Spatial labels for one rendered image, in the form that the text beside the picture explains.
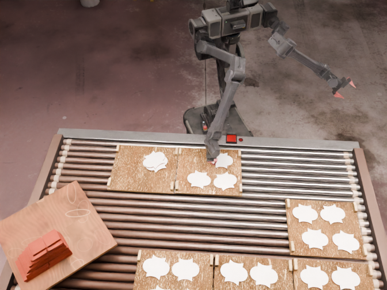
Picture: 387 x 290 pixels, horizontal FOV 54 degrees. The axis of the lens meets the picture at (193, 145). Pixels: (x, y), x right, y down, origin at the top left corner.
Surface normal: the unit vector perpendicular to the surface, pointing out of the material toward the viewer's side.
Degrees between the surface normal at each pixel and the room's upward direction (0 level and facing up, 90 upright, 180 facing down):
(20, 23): 0
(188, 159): 0
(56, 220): 0
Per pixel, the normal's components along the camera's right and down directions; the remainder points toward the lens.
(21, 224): 0.00, -0.62
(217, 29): 0.33, 0.74
